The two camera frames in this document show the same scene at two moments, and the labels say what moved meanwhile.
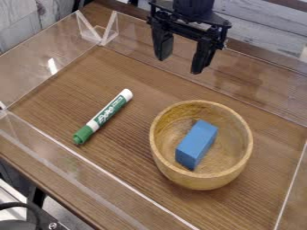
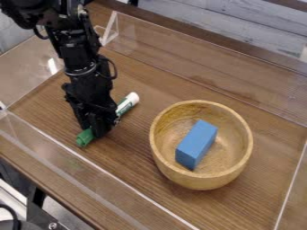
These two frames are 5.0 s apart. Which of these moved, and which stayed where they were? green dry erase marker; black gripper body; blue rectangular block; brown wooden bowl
Moved: green dry erase marker; black gripper body
Stayed: blue rectangular block; brown wooden bowl
